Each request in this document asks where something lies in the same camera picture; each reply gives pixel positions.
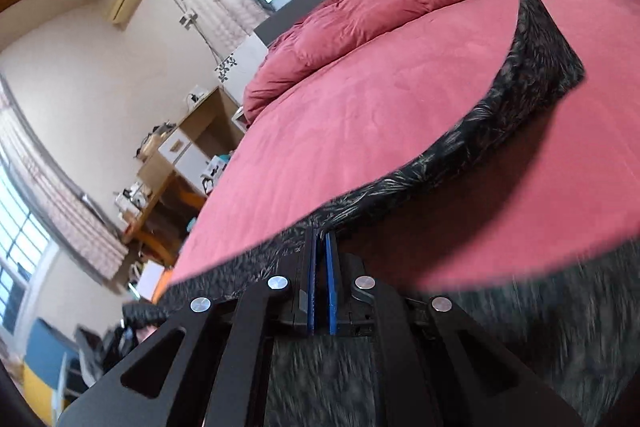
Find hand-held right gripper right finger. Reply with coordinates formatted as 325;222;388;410
323;232;586;427

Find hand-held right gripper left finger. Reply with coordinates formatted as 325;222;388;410
56;229;321;427

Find dark leaf print pants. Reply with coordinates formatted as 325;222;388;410
122;0;637;427

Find bed with red sheet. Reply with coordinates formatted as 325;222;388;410
155;0;640;294

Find white cardboard box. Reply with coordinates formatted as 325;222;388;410
136;258;169;302

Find orange wooden table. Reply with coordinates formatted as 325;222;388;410
119;167;207;269

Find white drawer cabinet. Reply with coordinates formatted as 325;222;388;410
158;129;222;196

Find clutter of bottles and cups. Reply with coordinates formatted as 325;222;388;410
115;184;153;220

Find white leaf print panel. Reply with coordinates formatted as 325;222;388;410
215;38;271;96

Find barred window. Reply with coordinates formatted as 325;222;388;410
0;162;59;334

